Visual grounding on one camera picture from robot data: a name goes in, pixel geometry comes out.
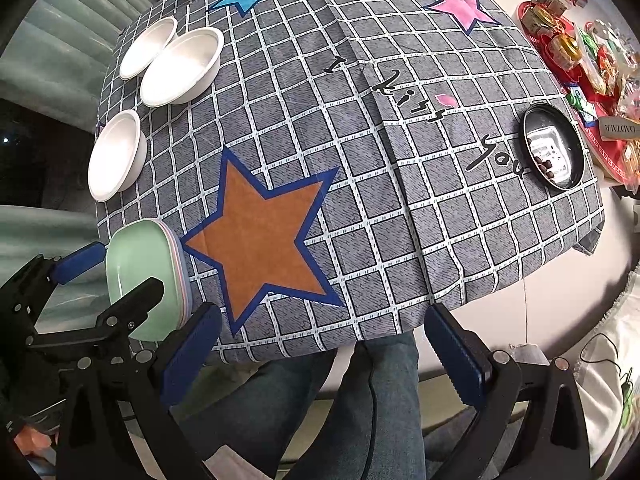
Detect light green curtain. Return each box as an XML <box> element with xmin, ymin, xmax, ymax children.
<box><xmin>0</xmin><ymin>0</ymin><xmax>181</xmax><ymax>271</ymax></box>

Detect large white bowl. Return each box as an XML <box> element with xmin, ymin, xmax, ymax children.
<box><xmin>140</xmin><ymin>27</ymin><xmax>225</xmax><ymax>107</ymax></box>

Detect green plate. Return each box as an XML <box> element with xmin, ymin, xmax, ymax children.
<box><xmin>105</xmin><ymin>219</ymin><xmax>187</xmax><ymax>343</ymax></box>

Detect pink plate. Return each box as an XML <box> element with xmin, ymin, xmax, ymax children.
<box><xmin>150</xmin><ymin>218</ymin><xmax>191</xmax><ymax>331</ymax></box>

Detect person's blue jeans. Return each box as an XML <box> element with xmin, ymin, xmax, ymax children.
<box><xmin>175</xmin><ymin>332</ymin><xmax>481</xmax><ymax>480</ymax></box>

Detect light blue plate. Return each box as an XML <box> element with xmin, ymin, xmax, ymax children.
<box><xmin>160</xmin><ymin>220</ymin><xmax>196</xmax><ymax>321</ymax></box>

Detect black cable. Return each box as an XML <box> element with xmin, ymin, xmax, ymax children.
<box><xmin>577</xmin><ymin>332</ymin><xmax>631</xmax><ymax>376</ymax></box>

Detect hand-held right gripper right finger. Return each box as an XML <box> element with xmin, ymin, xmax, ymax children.
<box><xmin>422</xmin><ymin>302</ymin><xmax>593</xmax><ymax>480</ymax></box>

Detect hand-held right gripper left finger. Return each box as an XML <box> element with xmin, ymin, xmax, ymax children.
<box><xmin>55</xmin><ymin>301</ymin><xmax>224</xmax><ymax>480</ymax></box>

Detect white printed card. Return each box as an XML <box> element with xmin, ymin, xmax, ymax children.
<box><xmin>595</xmin><ymin>116</ymin><xmax>640</xmax><ymax>142</ymax></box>

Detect grey checked star tablecloth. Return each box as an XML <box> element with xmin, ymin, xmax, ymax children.
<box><xmin>95</xmin><ymin>0</ymin><xmax>606</xmax><ymax>366</ymax></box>

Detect pile of snack packets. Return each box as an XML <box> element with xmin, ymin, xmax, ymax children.
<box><xmin>520</xmin><ymin>0</ymin><xmax>640</xmax><ymax>171</ymax></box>

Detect red tray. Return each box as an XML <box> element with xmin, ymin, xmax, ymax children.
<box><xmin>517</xmin><ymin>0</ymin><xmax>640</xmax><ymax>183</ymax></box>

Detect black plate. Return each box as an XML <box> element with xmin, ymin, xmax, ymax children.
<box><xmin>522</xmin><ymin>102</ymin><xmax>586</xmax><ymax>191</ymax></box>

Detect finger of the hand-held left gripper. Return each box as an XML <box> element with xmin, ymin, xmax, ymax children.
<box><xmin>0</xmin><ymin>241</ymin><xmax>107</xmax><ymax>331</ymax></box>
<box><xmin>25</xmin><ymin>277</ymin><xmax>166</xmax><ymax>356</ymax></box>

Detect white round plate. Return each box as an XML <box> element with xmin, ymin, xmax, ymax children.
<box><xmin>87</xmin><ymin>109</ymin><xmax>148</xmax><ymax>203</ymax></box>

